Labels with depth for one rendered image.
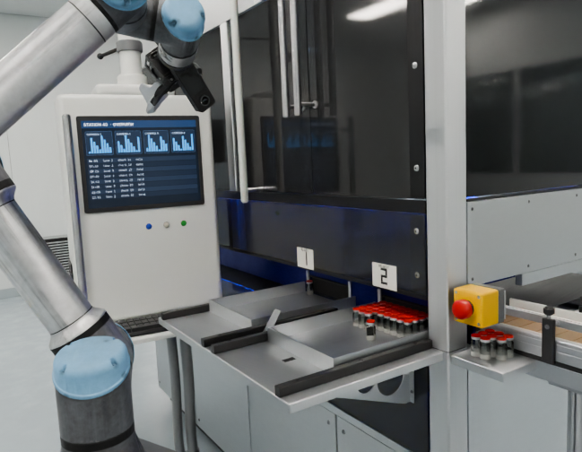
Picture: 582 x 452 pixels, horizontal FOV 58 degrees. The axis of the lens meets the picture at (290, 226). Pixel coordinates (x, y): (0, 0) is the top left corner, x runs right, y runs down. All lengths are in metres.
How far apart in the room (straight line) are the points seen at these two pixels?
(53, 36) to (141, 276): 1.14
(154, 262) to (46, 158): 4.59
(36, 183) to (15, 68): 5.49
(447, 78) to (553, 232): 0.53
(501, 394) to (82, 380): 0.95
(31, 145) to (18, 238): 5.37
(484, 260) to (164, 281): 1.10
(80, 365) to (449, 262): 0.74
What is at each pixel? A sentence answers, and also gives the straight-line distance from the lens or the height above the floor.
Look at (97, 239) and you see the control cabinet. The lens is 1.84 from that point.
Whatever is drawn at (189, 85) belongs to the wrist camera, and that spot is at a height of 1.47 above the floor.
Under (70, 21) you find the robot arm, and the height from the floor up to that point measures 1.52.
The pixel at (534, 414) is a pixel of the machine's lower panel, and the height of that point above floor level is 0.64.
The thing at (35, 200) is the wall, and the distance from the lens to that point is 6.37.
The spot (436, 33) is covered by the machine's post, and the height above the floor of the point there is 1.55.
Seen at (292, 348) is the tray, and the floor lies 0.89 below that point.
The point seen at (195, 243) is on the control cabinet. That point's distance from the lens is 1.90.
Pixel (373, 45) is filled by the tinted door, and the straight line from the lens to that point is 1.33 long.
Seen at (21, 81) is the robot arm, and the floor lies 1.44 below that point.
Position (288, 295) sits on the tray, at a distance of 1.71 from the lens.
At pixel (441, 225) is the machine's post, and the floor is 1.16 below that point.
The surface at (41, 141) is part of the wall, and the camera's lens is 6.38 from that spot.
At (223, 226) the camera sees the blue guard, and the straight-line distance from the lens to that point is 2.04.
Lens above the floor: 1.31
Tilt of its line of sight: 7 degrees down
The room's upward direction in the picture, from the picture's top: 3 degrees counter-clockwise
